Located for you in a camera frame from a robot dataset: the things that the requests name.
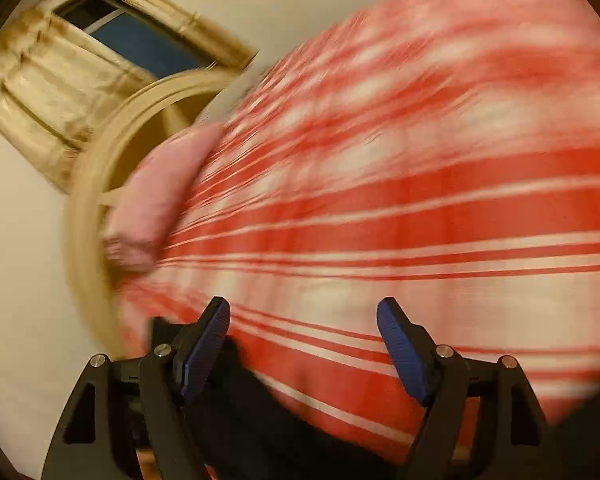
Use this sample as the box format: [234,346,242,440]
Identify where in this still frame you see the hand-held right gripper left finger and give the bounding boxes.
[40,296,232,480]

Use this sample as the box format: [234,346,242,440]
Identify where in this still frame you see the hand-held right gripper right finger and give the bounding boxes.
[376,297,552,480]

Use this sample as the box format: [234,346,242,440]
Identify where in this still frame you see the black pants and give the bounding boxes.
[147,316,416,480]

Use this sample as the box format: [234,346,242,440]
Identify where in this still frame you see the pink pillow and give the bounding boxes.
[102,122,226,273]

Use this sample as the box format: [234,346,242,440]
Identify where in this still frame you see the red plaid blanket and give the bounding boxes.
[115,0,600,466]

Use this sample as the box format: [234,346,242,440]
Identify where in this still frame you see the beige wooden headboard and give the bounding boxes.
[65,67,241,356]

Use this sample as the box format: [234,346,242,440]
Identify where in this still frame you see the wide beige curtain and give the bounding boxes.
[0,7,153,193]

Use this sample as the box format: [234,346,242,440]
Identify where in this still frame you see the window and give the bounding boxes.
[55,0,213,78]

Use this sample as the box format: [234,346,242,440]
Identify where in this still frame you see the narrow beige curtain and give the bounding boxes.
[50,0,258,68]

